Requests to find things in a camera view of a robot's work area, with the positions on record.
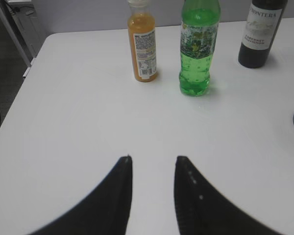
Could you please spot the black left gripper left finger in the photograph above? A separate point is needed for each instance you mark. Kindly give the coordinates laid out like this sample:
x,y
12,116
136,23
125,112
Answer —
x,y
105,211

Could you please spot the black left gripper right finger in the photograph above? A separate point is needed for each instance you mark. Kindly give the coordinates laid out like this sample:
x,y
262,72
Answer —
x,y
201,210

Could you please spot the green sprite bottle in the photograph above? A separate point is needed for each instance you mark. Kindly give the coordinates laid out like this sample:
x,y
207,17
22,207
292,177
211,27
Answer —
x,y
199,28

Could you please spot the orange juice bottle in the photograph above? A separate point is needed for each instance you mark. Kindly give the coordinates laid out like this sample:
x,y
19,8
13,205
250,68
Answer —
x,y
141,31

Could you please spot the red wine bottle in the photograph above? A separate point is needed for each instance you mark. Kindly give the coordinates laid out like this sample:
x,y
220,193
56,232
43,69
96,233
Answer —
x,y
262,23

